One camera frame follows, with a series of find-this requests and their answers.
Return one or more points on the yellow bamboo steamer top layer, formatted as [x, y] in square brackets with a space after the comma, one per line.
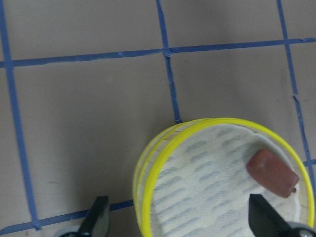
[203, 187]

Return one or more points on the brown steamed bun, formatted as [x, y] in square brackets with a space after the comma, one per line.
[272, 173]

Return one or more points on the yellow bamboo steamer bottom layer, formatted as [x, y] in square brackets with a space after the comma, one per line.
[146, 170]

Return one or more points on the yellow bamboo steamer layer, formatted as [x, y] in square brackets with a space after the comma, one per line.
[146, 170]
[203, 187]

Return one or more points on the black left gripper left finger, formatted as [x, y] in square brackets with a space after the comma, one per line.
[97, 220]

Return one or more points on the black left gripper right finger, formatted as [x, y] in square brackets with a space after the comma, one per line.
[264, 221]

